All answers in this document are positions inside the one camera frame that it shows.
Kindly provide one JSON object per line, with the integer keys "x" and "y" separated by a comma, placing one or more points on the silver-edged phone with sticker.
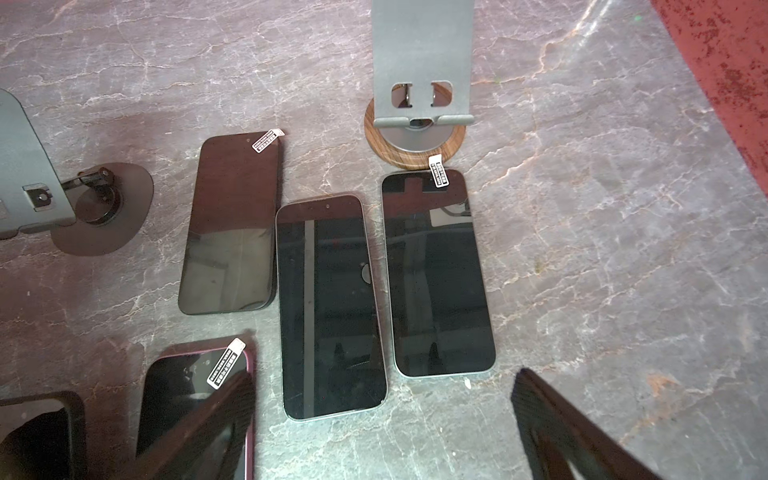
{"x": 441, "y": 323}

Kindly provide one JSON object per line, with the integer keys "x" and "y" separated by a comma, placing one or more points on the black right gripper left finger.
{"x": 230, "y": 408}

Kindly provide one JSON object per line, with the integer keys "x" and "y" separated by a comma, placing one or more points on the grey stand wooden base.
{"x": 422, "y": 63}

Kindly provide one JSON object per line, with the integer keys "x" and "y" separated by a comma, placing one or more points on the grey metal phone stand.
{"x": 94, "y": 213}

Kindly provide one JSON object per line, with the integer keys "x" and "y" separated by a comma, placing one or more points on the dark phone with sticker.
{"x": 229, "y": 261}

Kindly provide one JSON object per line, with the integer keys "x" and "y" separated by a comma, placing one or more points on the green-edged black phone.
{"x": 332, "y": 354}

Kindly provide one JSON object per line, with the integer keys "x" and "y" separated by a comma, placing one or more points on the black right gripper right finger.
{"x": 559, "y": 440}

